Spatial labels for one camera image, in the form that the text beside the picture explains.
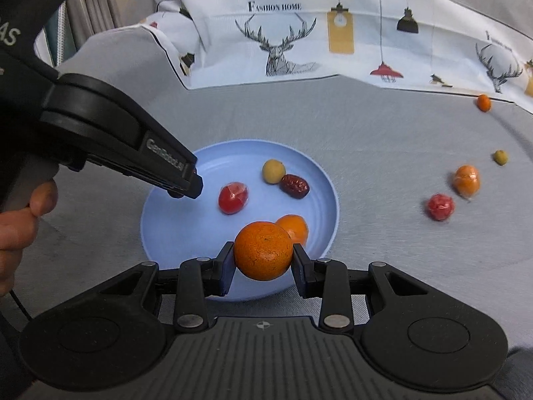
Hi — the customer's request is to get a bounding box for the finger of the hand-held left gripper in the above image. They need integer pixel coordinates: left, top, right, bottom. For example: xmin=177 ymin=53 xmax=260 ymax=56
xmin=87 ymin=154 xmax=204 ymax=199

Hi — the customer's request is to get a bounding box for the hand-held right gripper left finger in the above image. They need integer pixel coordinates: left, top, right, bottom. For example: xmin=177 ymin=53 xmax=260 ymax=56
xmin=100 ymin=241 xmax=236 ymax=333

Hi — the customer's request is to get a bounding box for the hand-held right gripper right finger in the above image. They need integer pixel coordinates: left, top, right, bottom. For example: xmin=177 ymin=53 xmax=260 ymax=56
xmin=291 ymin=244 xmax=436 ymax=332

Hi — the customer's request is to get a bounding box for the plastic-wrapped orange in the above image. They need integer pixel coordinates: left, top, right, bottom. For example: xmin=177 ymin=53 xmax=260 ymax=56
xmin=275 ymin=214 xmax=309 ymax=248
xmin=452 ymin=164 xmax=481 ymax=196

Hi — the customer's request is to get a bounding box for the red candy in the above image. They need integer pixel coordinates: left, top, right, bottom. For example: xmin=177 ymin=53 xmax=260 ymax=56
xmin=426 ymin=193 xmax=455 ymax=222
xmin=218 ymin=182 xmax=250 ymax=215

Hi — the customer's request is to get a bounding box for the light blue plate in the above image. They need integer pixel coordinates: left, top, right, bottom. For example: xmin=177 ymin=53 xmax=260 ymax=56
xmin=141 ymin=141 xmax=340 ymax=302

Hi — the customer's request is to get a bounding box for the red jujube date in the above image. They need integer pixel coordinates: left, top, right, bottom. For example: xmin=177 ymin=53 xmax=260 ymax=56
xmin=280 ymin=174 xmax=311 ymax=200

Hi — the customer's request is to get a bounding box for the person's left hand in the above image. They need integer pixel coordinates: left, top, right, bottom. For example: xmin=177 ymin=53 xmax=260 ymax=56
xmin=0 ymin=178 xmax=59 ymax=297

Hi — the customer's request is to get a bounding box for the teal curtain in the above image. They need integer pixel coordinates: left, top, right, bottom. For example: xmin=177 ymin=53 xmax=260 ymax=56
xmin=35 ymin=4 xmax=78 ymax=67

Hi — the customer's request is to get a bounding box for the grey bed sheet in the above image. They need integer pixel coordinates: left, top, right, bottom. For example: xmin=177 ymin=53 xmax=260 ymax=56
xmin=0 ymin=25 xmax=533 ymax=384

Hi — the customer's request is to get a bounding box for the grey deer-print quilt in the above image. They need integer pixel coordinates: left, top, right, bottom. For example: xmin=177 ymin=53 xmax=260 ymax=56
xmin=137 ymin=0 xmax=533 ymax=115

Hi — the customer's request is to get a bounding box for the black cable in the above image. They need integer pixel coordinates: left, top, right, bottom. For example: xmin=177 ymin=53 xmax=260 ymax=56
xmin=0 ymin=287 xmax=32 ymax=326

